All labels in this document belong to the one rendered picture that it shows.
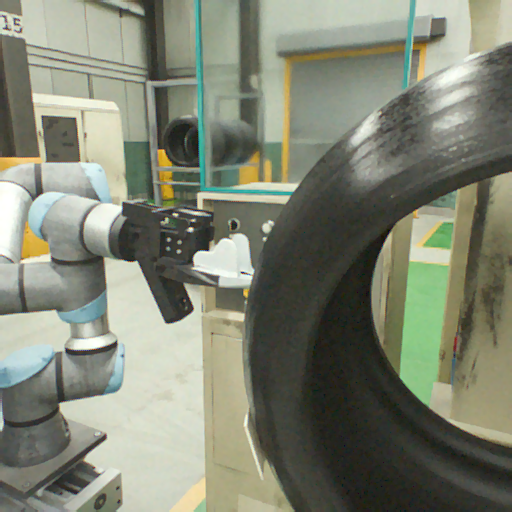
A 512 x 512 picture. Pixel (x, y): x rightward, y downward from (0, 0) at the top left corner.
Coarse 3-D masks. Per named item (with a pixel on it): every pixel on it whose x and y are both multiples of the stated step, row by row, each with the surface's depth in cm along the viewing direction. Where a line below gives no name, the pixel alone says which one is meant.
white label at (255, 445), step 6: (246, 414) 50; (246, 420) 49; (246, 426) 48; (252, 426) 51; (246, 432) 48; (252, 432) 50; (252, 438) 49; (258, 438) 52; (252, 444) 48; (258, 444) 51; (252, 450) 48; (258, 450) 50; (258, 456) 49; (258, 462) 48; (258, 468) 48
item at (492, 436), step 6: (450, 420) 80; (456, 426) 79; (462, 426) 79; (468, 426) 79; (474, 426) 79; (468, 432) 77; (474, 432) 77; (480, 432) 77; (486, 432) 77; (492, 432) 77; (498, 432) 77; (486, 438) 76; (492, 438) 76; (498, 438) 76; (504, 438) 76; (510, 438) 76; (504, 444) 75; (510, 444) 75
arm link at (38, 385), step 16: (16, 352) 107; (32, 352) 106; (48, 352) 105; (0, 368) 102; (16, 368) 100; (32, 368) 101; (48, 368) 104; (0, 384) 102; (16, 384) 100; (32, 384) 102; (48, 384) 103; (0, 400) 103; (16, 400) 101; (32, 400) 102; (48, 400) 104; (64, 400) 106; (16, 416) 102; (32, 416) 103
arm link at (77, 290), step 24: (24, 264) 69; (48, 264) 70; (72, 264) 67; (96, 264) 70; (24, 288) 67; (48, 288) 68; (72, 288) 69; (96, 288) 71; (72, 312) 70; (96, 312) 72
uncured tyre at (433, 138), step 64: (384, 128) 38; (448, 128) 34; (320, 192) 40; (384, 192) 36; (448, 192) 34; (320, 256) 40; (256, 320) 46; (320, 320) 44; (256, 384) 47; (320, 384) 67; (384, 384) 71; (320, 448) 46; (384, 448) 69; (448, 448) 69
